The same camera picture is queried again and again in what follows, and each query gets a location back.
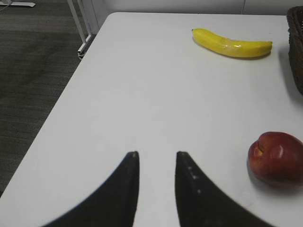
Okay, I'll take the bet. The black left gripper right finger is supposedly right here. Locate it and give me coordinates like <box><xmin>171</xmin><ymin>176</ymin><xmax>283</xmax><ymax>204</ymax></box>
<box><xmin>175</xmin><ymin>151</ymin><xmax>269</xmax><ymax>227</ymax></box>

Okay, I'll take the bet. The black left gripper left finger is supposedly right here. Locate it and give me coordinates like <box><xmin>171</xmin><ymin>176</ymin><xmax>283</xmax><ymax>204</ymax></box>
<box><xmin>46</xmin><ymin>151</ymin><xmax>140</xmax><ymax>227</ymax></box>

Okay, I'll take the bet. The dark wicker basket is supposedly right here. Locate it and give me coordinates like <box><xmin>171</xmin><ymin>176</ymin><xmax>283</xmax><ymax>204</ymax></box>
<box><xmin>286</xmin><ymin>6</ymin><xmax>303</xmax><ymax>95</ymax></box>

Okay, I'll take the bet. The red apple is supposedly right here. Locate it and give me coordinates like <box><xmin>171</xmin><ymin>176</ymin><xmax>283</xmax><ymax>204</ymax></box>
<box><xmin>248</xmin><ymin>131</ymin><xmax>303</xmax><ymax>186</ymax></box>

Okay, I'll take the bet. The yellow banana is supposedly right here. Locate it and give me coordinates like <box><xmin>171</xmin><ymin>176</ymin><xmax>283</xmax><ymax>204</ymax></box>
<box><xmin>192</xmin><ymin>28</ymin><xmax>273</xmax><ymax>58</ymax></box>

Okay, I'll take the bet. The white desk foot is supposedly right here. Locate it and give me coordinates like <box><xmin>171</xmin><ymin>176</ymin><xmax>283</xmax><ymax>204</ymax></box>
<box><xmin>0</xmin><ymin>0</ymin><xmax>36</xmax><ymax>7</ymax></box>

